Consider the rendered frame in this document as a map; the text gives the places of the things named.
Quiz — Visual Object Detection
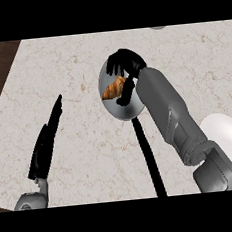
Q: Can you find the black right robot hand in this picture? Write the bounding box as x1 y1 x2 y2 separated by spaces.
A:
104 46 152 109

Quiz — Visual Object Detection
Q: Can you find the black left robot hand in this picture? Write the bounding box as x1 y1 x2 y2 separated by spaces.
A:
20 93 71 182

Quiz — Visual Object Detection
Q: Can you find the golden brown croissant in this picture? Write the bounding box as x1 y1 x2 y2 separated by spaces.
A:
99 75 130 101

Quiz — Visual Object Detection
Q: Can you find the white plate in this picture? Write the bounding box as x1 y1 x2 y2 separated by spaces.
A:
193 111 232 194

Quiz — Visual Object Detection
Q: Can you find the grey pan with black handle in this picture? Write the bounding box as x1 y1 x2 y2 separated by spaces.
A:
94 52 169 203

